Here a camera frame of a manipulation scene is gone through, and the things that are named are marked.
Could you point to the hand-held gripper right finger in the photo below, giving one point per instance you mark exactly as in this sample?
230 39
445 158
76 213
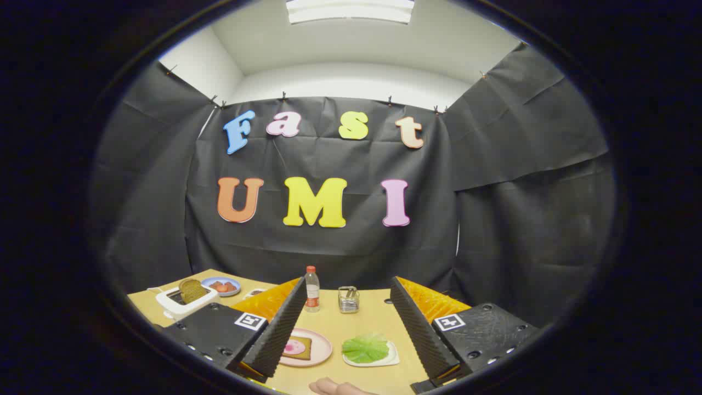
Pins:
422 334

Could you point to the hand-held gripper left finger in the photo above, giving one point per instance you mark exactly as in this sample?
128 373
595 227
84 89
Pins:
279 334

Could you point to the green lettuce leaf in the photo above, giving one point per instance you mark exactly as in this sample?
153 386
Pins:
364 348

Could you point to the round-topped toast slice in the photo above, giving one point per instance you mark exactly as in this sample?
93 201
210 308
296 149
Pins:
193 291

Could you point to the pink ham slice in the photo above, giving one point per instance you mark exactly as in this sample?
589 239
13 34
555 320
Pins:
294 346

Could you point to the square bread slice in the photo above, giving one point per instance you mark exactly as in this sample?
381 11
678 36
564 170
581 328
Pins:
306 352

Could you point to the white square plate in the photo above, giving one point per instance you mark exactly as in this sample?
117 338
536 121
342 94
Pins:
390 359

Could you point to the pink round plate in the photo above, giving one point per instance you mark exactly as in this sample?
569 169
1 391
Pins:
321 351

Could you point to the white divided tray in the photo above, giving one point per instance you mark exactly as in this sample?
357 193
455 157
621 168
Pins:
253 292

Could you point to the clear bottle with red cap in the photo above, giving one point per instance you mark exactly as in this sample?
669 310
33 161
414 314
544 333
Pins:
312 296

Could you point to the red food slices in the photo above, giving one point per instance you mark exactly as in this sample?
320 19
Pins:
222 287

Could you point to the blue round plate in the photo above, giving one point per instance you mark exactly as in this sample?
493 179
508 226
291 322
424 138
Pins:
205 284

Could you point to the black backdrop cloth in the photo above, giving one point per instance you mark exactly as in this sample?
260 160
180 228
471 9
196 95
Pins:
329 252

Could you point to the white toaster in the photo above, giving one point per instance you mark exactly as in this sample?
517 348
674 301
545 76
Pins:
164 300

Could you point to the ceiling light panel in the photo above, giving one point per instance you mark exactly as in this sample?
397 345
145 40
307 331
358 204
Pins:
351 11

